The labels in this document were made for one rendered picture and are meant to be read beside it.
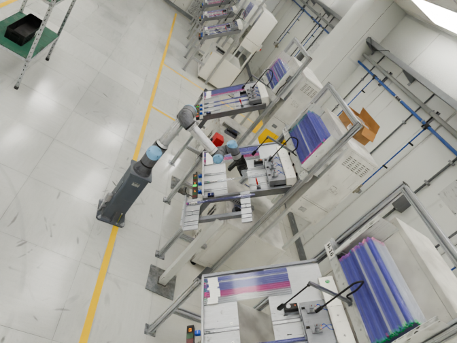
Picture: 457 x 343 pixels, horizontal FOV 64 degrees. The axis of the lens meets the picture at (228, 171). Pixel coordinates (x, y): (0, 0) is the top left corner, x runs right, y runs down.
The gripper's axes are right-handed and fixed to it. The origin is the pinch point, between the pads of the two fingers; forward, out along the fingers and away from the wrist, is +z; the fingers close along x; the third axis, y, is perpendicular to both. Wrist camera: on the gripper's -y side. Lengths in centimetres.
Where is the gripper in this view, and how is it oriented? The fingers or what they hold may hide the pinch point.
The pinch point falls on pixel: (242, 177)
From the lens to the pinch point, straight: 305.3
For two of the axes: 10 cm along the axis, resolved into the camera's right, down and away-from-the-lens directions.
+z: 3.3, 7.6, 5.5
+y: 9.4, -3.0, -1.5
